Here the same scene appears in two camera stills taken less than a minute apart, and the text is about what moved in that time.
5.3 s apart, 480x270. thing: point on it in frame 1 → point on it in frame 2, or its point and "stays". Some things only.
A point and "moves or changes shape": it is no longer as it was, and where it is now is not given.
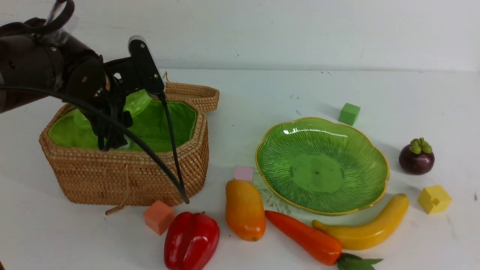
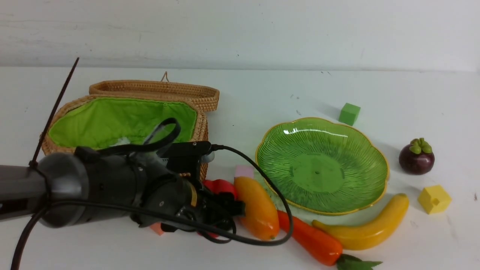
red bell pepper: (191, 240) → (218, 186)
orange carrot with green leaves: (318, 246) stays
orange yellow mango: (245, 212) moves or changes shape
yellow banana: (368, 233) stays
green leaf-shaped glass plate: (321, 166) stays
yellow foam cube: (434, 199) stays
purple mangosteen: (417, 158) stays
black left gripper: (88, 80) → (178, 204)
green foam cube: (348, 114) stays
